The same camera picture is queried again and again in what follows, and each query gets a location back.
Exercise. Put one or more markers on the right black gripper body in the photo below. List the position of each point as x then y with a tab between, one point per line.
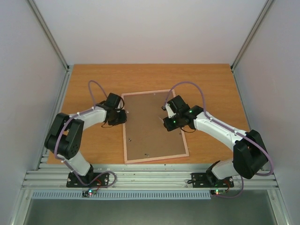
169	122

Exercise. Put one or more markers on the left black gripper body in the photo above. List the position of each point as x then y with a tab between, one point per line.
110	121

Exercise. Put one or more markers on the pink photo frame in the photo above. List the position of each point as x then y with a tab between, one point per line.
145	138

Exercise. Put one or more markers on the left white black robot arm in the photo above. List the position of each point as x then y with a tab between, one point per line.
65	134

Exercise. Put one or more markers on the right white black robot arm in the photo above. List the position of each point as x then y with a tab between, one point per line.
249	152

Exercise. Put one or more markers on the right controller board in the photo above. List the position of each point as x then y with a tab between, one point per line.
218	192

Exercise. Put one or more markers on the controller board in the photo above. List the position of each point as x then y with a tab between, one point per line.
89	193
218	192

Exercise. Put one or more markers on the left controller board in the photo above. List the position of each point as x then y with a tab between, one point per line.
89	193

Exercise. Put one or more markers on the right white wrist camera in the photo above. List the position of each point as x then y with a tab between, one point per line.
170	112

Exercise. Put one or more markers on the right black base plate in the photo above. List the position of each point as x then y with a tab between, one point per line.
203	180

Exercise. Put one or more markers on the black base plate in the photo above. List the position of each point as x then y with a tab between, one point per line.
203	180
90	180

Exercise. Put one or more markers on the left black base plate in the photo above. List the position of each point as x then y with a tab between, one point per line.
90	180

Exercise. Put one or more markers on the aluminium front rail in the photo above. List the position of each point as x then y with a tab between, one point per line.
129	176

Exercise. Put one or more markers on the grey slotted cable duct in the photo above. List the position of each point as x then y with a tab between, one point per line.
124	195

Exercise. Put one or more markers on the left aluminium corner post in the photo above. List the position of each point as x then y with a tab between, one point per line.
32	4

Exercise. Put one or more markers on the aluminium corner post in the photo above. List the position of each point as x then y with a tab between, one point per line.
32	4
253	31

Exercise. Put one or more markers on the right aluminium corner post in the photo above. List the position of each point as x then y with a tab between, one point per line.
253	31

